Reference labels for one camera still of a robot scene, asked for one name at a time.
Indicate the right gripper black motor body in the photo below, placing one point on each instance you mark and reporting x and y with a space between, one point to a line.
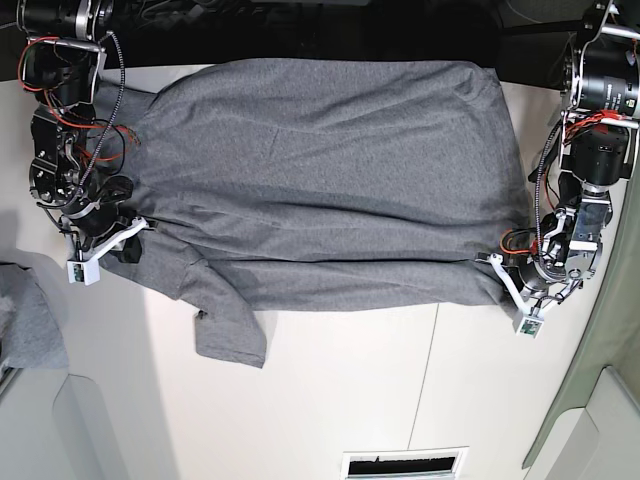
96 221

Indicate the left gripper black motor body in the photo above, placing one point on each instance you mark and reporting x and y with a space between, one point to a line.
541 280

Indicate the grey t-shirt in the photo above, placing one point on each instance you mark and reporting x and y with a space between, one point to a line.
308 185

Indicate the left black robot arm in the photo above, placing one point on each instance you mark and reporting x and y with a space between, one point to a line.
592 146

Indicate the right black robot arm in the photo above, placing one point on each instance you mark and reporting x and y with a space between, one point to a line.
80 190

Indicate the green-grey side panel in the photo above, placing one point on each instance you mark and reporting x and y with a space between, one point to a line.
613 324

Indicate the grey folded cloth pile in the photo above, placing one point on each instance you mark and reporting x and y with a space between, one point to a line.
30 335

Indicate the white vent slot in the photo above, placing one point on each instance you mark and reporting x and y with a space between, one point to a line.
442 463

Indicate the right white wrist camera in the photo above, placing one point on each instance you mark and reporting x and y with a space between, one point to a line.
84 272

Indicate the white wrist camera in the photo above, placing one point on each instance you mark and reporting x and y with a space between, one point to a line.
527 325
84 272

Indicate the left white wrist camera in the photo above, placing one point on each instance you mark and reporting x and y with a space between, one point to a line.
527 325

